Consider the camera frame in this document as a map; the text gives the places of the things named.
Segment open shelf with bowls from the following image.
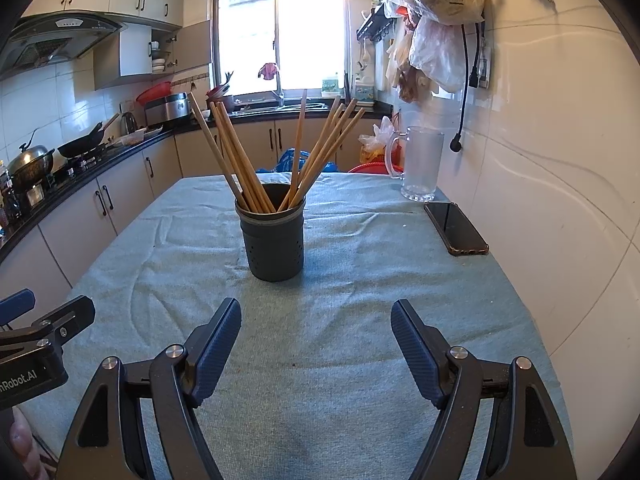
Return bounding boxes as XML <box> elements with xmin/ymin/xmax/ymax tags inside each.
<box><xmin>149</xmin><ymin>40</ymin><xmax>168</xmax><ymax>75</ymax></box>

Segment red plastic basin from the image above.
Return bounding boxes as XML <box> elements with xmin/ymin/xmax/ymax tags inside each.
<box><xmin>135</xmin><ymin>81</ymin><xmax>174</xmax><ymax>107</ymax></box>

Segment red pot with utensils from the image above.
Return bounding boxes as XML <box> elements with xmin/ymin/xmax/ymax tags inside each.
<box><xmin>206</xmin><ymin>71</ymin><xmax>236</xmax><ymax>112</ymax></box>

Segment blue plastic bag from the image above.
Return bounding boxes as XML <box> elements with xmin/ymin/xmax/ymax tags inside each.
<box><xmin>257</xmin><ymin>148</ymin><xmax>313</xmax><ymax>175</ymax></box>

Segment white plastic bag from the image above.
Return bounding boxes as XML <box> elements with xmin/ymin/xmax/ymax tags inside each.
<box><xmin>407</xmin><ymin>16</ymin><xmax>469</xmax><ymax>94</ymax></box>

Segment silver rice cooker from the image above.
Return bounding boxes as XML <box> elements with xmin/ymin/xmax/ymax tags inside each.
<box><xmin>144</xmin><ymin>92</ymin><xmax>192</xmax><ymax>128</ymax></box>

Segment white jug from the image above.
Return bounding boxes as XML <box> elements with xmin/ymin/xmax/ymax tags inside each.
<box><xmin>353</xmin><ymin>74</ymin><xmax>376</xmax><ymax>107</ymax></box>

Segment person's left hand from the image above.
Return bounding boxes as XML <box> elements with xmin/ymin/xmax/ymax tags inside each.
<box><xmin>9</xmin><ymin>406</ymin><xmax>43</xmax><ymax>480</ymax></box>

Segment dark grey chopstick holder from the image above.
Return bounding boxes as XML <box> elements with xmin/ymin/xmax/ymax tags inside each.
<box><xmin>235</xmin><ymin>183</ymin><xmax>306</xmax><ymax>282</ymax></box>

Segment black kitchen countertop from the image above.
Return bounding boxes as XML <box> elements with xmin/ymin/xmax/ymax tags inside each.
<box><xmin>0</xmin><ymin>100</ymin><xmax>393</xmax><ymax>266</ymax></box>

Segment range hood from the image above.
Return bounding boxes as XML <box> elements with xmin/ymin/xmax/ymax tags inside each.
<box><xmin>0</xmin><ymin>12</ymin><xmax>129</xmax><ymax>81</ymax></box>

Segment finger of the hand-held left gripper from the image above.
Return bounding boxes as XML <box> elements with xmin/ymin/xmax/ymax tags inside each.
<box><xmin>0</xmin><ymin>289</ymin><xmax>37</xmax><ymax>328</ymax></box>
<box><xmin>0</xmin><ymin>295</ymin><xmax>96</xmax><ymax>350</ymax></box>

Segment kitchen window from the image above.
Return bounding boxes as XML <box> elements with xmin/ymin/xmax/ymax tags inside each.
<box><xmin>212</xmin><ymin>0</ymin><xmax>351</xmax><ymax>98</ymax></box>

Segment gas stove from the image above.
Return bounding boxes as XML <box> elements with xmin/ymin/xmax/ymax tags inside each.
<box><xmin>47</xmin><ymin>147</ymin><xmax>118</xmax><ymax>183</ymax></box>

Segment clear glass mug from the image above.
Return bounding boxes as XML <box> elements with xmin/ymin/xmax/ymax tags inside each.
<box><xmin>385</xmin><ymin>126</ymin><xmax>445</xmax><ymax>203</ymax></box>

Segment steel wok with lid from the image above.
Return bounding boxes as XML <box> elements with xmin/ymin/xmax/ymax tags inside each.
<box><xmin>6</xmin><ymin>130</ymin><xmax>56</xmax><ymax>183</ymax></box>

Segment black power plug cable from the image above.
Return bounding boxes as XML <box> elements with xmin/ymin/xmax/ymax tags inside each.
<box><xmin>449</xmin><ymin>22</ymin><xmax>487</xmax><ymax>154</ymax></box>

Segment beige lower cabinets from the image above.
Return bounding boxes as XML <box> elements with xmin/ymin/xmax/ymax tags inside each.
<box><xmin>0</xmin><ymin>117</ymin><xmax>386</xmax><ymax>311</ymax></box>

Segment black frying pan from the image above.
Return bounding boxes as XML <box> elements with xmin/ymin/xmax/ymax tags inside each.
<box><xmin>56</xmin><ymin>121</ymin><xmax>121</xmax><ymax>160</ymax></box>

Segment smartphone in brown case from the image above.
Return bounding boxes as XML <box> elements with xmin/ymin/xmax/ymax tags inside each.
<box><xmin>423</xmin><ymin>202</ymin><xmax>490</xmax><ymax>257</ymax></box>

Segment red plastic basket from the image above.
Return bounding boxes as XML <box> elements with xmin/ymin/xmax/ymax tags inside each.
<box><xmin>347</xmin><ymin>162</ymin><xmax>405</xmax><ymax>176</ymax></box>

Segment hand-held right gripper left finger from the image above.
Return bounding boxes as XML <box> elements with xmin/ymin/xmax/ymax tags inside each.
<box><xmin>55</xmin><ymin>297</ymin><xmax>243</xmax><ymax>480</ymax></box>

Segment orange basket with bags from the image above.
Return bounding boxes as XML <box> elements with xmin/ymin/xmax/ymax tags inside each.
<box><xmin>357</xmin><ymin>116</ymin><xmax>402</xmax><ymax>166</ymax></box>

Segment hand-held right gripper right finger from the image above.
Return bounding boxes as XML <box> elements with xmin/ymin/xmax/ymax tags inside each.
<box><xmin>391</xmin><ymin>299</ymin><xmax>576</xmax><ymax>480</ymax></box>

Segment set of bamboo chopsticks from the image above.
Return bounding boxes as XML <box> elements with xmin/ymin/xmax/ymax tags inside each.
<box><xmin>188</xmin><ymin>89</ymin><xmax>367</xmax><ymax>214</ymax></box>

